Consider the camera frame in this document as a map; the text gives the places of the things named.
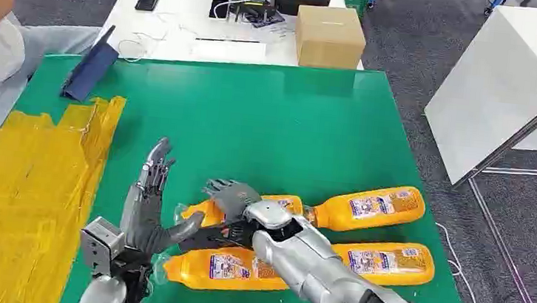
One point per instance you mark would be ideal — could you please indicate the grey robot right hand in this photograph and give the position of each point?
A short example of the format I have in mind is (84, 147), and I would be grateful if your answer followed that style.
(236, 201)

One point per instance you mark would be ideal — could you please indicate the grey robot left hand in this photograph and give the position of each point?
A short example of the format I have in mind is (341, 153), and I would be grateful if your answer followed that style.
(141, 222)

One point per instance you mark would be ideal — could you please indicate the orange detergent bottle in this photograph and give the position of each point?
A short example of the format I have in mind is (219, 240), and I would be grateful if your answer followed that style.
(371, 207)
(290, 205)
(198, 269)
(386, 262)

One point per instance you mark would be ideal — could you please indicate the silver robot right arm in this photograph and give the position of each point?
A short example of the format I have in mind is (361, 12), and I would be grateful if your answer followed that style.
(311, 267)

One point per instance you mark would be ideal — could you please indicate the green table mat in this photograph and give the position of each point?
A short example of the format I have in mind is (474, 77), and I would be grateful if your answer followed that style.
(276, 121)

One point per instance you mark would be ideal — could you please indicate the yellow plastic sheet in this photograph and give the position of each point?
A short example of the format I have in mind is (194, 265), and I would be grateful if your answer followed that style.
(13, 194)

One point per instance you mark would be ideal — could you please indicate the flat white box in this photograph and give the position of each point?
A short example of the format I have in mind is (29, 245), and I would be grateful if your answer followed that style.
(229, 52)

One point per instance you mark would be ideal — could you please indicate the dark blue folder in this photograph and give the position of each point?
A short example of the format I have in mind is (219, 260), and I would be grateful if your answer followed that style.
(89, 71)

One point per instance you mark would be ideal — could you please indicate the dark printed pad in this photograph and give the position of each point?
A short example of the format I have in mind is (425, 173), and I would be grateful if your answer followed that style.
(271, 20)

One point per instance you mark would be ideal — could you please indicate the brown cardboard box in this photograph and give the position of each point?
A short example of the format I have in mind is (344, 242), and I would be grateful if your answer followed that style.
(328, 38)

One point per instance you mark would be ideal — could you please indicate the small black phone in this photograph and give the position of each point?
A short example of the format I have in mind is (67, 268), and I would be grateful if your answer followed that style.
(217, 10)

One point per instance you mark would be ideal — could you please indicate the white table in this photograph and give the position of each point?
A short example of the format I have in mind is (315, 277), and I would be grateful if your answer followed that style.
(183, 14)

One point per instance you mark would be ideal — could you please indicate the black electronic device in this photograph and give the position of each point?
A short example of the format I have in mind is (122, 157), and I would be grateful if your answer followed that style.
(258, 6)

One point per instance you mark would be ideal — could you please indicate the large white board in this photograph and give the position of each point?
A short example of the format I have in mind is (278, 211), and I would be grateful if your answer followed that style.
(491, 83)

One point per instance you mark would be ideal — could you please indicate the dark right wrist camera box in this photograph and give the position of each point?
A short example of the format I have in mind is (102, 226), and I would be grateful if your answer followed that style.
(211, 238)

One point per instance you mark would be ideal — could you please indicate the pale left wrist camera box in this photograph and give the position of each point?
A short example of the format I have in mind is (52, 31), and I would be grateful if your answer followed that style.
(99, 242)

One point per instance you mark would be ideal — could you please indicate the grey metal table frame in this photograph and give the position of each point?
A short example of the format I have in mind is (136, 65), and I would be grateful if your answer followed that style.
(505, 148)

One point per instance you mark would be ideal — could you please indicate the blue metal rack frame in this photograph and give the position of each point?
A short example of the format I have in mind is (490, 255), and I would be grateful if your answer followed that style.
(495, 2)

